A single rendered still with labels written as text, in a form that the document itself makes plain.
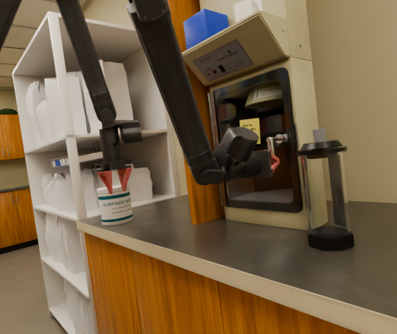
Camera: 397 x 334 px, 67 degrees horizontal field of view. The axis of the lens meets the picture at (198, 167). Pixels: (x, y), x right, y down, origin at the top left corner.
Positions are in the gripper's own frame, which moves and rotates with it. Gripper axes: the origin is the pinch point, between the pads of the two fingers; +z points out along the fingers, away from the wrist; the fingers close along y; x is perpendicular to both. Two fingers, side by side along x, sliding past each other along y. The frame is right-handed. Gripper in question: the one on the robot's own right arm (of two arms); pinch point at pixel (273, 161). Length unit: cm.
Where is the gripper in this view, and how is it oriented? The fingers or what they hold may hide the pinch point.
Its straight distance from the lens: 83.8
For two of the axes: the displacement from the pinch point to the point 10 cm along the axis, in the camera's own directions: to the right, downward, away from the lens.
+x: 1.2, 9.9, 0.4
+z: 7.5, -1.1, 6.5
